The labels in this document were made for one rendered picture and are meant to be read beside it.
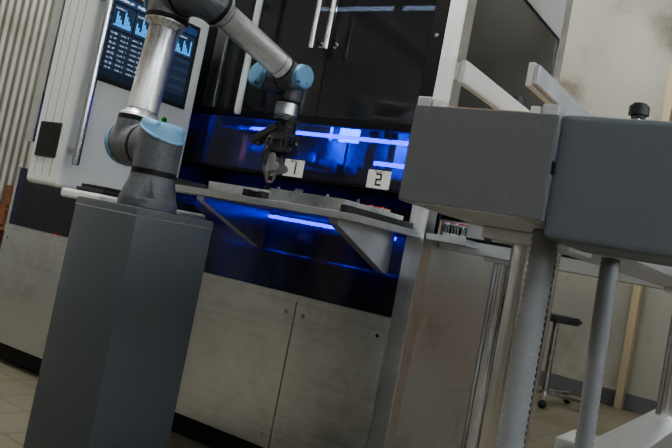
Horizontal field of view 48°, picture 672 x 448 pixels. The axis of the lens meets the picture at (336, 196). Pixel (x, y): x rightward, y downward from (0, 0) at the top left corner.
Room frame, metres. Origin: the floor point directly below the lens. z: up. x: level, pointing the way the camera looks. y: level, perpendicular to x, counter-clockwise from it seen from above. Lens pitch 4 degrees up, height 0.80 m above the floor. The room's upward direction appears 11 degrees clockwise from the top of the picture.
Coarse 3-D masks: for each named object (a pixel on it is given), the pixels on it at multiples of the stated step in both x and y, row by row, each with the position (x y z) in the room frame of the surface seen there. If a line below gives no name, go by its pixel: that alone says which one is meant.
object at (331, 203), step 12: (276, 192) 2.13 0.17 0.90; (288, 192) 2.10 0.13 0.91; (300, 192) 2.08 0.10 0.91; (300, 204) 2.08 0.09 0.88; (312, 204) 2.05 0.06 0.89; (324, 204) 2.03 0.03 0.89; (336, 204) 2.01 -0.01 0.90; (348, 204) 2.01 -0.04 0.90; (360, 204) 2.06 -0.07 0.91; (396, 216) 2.24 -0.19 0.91
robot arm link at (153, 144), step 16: (144, 128) 1.88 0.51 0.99; (160, 128) 1.87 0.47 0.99; (176, 128) 1.90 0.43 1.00; (128, 144) 1.93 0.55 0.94; (144, 144) 1.88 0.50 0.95; (160, 144) 1.87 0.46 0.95; (176, 144) 1.89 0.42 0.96; (144, 160) 1.87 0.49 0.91; (160, 160) 1.88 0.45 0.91; (176, 160) 1.91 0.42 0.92
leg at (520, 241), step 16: (496, 240) 0.78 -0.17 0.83; (512, 240) 0.74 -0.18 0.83; (528, 240) 0.73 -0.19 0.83; (512, 256) 0.77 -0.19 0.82; (528, 256) 0.75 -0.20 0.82; (560, 256) 0.76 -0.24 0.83; (576, 256) 0.79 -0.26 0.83; (512, 272) 0.76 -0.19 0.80; (512, 288) 0.76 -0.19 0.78; (512, 304) 0.76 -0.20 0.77; (512, 320) 0.75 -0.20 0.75; (496, 336) 0.77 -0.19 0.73; (512, 336) 0.75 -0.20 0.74; (544, 336) 0.76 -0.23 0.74; (496, 352) 0.77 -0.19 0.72; (496, 368) 0.76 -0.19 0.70; (496, 384) 0.76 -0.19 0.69; (496, 400) 0.76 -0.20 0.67; (496, 416) 0.75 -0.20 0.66; (480, 432) 0.77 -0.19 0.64; (496, 432) 0.75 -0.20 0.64; (528, 432) 0.76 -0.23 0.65
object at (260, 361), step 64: (0, 256) 3.40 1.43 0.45; (448, 256) 2.45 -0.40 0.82; (0, 320) 3.34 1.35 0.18; (256, 320) 2.59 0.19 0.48; (320, 320) 2.45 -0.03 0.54; (384, 320) 2.32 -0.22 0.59; (448, 320) 2.53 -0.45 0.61; (192, 384) 2.71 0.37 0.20; (256, 384) 2.56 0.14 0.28; (320, 384) 2.42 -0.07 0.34; (448, 384) 2.61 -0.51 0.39
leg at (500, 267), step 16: (496, 272) 2.29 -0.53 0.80; (496, 288) 2.29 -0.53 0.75; (496, 304) 2.29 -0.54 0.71; (496, 320) 2.29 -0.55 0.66; (480, 352) 2.30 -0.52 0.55; (480, 368) 2.29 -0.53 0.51; (480, 384) 2.29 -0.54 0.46; (480, 400) 2.29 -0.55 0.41; (480, 416) 2.29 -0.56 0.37; (464, 432) 2.31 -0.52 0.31
